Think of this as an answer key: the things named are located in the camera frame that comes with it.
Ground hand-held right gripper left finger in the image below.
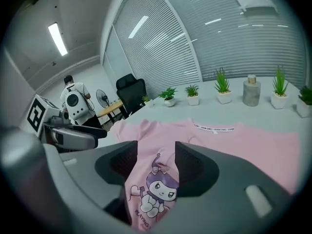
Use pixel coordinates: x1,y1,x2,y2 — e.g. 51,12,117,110
42,140,139,227

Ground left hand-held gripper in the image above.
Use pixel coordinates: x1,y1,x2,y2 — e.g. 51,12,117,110
26,94,108,154

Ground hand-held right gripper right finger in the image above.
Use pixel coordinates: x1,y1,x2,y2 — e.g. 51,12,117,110
168,141,294,234

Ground pink long-sleeved shirt cartoon print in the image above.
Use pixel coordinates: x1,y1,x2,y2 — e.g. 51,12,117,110
109,117,300,230

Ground long ceiling light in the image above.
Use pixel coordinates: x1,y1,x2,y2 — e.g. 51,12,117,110
47,21,69,57

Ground white round-window backpack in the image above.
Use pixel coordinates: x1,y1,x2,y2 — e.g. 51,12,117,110
65,91,96,122

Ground round wooden table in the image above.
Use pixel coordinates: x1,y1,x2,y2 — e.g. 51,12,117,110
97,99,125,126

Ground black standing fan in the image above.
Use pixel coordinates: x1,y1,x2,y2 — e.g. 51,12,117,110
95,89,111,108

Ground black office chair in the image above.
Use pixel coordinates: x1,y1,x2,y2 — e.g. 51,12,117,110
116,73,148,120

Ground tall grass plant white pot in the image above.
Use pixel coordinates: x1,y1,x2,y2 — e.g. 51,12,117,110
270,65,290,110
214,66,233,105

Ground bushy plant square white pot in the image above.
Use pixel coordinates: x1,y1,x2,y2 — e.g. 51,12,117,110
184,84,200,106

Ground grey concrete cylinder gold cap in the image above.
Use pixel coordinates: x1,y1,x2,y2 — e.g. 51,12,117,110
242,74,262,107

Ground leafy plant round white pot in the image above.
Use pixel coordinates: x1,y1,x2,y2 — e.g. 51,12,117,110
158,87,178,108

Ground dark green plant white pot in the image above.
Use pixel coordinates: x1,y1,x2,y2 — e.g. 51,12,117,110
295,85,312,119

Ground grey window blinds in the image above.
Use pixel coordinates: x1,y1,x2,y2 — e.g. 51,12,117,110
112,0,202,98
170,0,309,81

